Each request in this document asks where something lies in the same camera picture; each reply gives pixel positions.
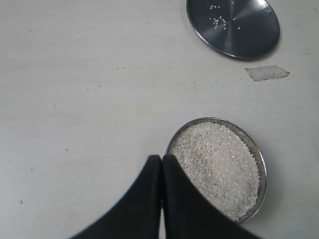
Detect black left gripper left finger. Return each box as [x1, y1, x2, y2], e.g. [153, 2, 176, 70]
[73, 155, 161, 239]

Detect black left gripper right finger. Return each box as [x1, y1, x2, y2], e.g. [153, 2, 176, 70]
[162, 155, 252, 239]

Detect steel bowl of rice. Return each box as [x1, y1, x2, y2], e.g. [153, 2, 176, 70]
[166, 117, 268, 225]

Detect clear tape patch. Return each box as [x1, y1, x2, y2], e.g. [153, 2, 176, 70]
[245, 65, 290, 82]

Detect round steel plate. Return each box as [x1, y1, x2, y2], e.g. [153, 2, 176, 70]
[186, 0, 280, 60]

